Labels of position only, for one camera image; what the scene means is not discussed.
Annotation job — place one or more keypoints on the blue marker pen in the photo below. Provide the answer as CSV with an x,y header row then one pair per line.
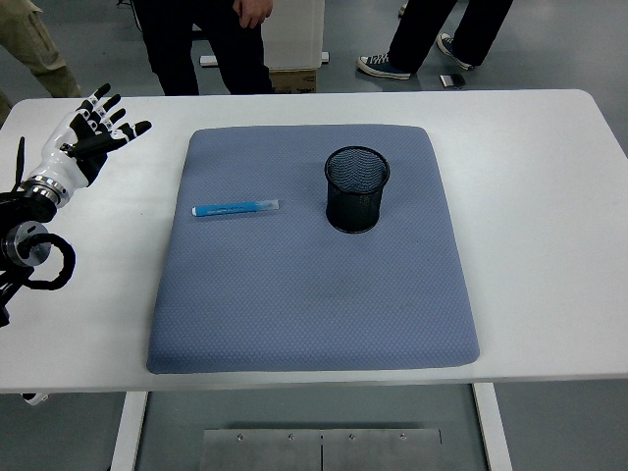
x,y
230,208

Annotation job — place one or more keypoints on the black mesh pen holder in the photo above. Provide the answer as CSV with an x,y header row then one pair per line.
x,y
353,213

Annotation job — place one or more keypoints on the cardboard box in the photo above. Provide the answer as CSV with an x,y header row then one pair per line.
x,y
294,81

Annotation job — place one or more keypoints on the small grey floor plate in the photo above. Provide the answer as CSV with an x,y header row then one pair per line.
x,y
452,81

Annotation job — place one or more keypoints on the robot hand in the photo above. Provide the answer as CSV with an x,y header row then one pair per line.
x,y
61,159

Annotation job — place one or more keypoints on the person with blue sneakers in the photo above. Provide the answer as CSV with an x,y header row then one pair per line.
x,y
432,29

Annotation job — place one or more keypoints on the person's light shoe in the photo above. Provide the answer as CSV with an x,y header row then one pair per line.
x,y
402,10

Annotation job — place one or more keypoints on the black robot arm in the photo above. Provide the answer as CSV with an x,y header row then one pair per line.
x,y
24,208

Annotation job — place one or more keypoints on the white table leg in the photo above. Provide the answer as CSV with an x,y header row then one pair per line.
x,y
493,432
128,432

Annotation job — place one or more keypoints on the white cabinet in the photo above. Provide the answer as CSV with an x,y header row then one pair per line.
x,y
294,34

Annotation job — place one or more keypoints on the white floor bar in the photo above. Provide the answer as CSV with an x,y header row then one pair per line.
x,y
208,60

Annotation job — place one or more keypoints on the person in beige trousers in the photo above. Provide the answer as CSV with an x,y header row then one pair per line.
x,y
29,29

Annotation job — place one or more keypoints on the white and black robot part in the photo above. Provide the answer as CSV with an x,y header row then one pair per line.
x,y
35,398

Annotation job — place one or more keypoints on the person in dark trousers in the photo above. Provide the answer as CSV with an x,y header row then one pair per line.
x,y
172,39

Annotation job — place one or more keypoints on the blue-grey textured mat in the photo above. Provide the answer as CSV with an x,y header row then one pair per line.
x,y
294,294

